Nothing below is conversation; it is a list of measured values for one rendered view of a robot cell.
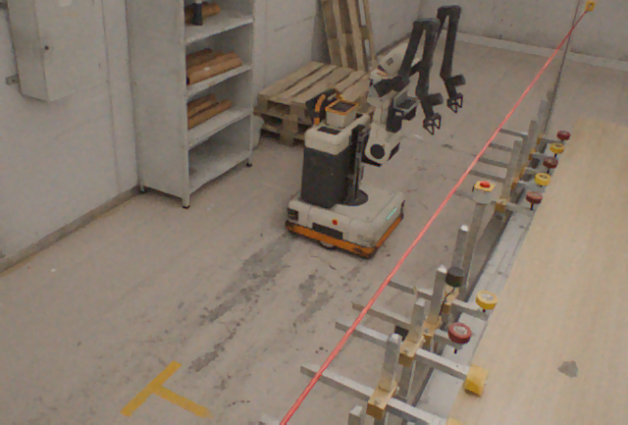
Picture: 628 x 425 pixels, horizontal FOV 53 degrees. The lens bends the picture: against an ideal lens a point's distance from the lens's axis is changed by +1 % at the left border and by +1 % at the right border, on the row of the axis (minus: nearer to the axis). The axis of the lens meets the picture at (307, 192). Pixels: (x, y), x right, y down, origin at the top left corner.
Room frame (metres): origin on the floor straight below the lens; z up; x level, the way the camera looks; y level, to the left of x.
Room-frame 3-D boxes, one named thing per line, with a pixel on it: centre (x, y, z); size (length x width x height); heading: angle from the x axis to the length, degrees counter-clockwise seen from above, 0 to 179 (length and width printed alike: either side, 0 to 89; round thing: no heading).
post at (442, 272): (1.86, -0.50, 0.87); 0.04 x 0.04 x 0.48; 64
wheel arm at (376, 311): (1.86, -0.41, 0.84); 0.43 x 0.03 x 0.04; 64
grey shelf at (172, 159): (4.50, 0.89, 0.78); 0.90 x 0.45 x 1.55; 154
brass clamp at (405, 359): (1.62, -0.38, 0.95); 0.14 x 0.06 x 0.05; 154
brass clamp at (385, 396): (1.39, -0.27, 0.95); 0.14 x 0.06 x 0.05; 154
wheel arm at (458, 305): (2.07, -0.55, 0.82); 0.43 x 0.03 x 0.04; 64
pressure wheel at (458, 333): (1.78, -0.58, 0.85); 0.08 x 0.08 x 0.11
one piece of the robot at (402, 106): (3.75, -0.55, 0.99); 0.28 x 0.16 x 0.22; 154
